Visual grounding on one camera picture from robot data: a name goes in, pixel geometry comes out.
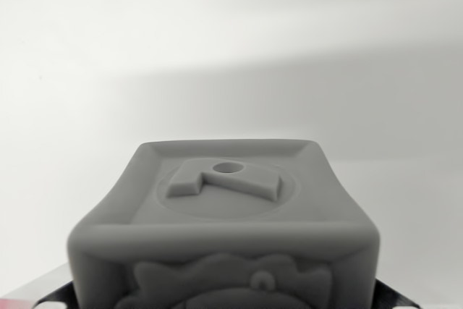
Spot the grey embossed cube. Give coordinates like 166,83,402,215
66,138,381,309

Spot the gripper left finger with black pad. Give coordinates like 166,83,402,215
0,264,79,309

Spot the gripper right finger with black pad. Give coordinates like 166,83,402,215
373,276,422,309

